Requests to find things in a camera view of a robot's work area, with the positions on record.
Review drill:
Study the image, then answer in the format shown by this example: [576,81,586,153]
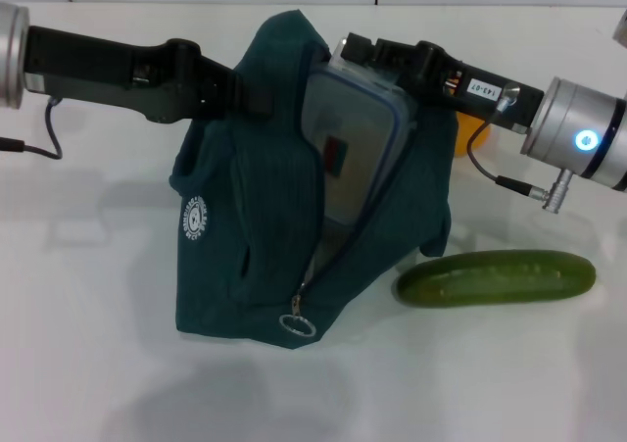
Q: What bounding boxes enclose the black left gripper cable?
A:
[0,96,66,162]

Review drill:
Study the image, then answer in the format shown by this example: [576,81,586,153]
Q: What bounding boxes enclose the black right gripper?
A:
[341,31,546,133]

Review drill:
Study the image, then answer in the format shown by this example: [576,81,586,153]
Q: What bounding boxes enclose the yellow orange pear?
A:
[453,112,491,160]

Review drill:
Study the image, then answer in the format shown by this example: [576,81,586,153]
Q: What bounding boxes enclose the dark teal insulated lunch bag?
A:
[169,9,459,353]

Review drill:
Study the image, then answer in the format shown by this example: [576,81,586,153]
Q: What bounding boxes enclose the green cucumber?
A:
[395,249,598,310]

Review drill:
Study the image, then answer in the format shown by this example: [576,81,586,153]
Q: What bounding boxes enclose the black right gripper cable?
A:
[464,82,578,214]

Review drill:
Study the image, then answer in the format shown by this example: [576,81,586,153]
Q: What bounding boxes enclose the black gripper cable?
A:
[0,96,66,162]
[464,82,578,214]

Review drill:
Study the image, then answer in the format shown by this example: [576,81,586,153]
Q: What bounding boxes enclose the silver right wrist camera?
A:
[611,9,627,49]

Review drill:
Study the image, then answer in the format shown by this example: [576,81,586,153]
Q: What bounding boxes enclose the clear plastic food container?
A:
[301,44,418,228]

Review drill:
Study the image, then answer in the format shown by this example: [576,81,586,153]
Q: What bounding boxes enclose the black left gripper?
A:
[24,25,276,125]

